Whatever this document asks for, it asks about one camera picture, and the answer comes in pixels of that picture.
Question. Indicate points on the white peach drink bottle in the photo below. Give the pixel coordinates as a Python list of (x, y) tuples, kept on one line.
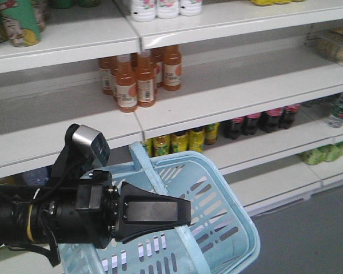
[(143, 10), (167, 9), (190, 7)]

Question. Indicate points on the orange C100 drink bottle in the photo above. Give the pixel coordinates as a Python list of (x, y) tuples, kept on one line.
[(145, 79), (126, 84), (172, 61), (107, 67)]

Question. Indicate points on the clear box of biscuits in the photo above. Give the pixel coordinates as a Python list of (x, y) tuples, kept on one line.
[(328, 44)]

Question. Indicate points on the yellow lemon tea bottle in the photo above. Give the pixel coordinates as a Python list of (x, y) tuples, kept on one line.
[(161, 145), (211, 133), (179, 141), (196, 139)]

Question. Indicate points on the black cola plastic bottle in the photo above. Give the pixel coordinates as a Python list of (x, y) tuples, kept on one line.
[(232, 128)]

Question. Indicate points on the white shelf unit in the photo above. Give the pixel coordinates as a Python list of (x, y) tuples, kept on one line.
[(239, 59), (49, 86)]

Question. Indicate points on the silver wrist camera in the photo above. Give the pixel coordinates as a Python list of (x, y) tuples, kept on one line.
[(90, 143)]

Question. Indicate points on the light blue plastic basket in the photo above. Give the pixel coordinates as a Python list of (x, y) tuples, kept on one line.
[(221, 238)]

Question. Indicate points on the clear water bottle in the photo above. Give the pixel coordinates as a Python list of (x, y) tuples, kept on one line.
[(335, 119)]

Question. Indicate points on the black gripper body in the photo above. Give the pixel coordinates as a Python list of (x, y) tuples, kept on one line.
[(86, 210)]

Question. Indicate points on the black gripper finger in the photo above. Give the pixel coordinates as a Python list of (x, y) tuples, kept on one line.
[(141, 212)]

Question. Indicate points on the white centre shelf unit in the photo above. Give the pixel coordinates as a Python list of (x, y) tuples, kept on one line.
[(49, 86)]

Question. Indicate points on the white right shelf unit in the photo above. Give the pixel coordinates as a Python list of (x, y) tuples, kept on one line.
[(239, 59)]

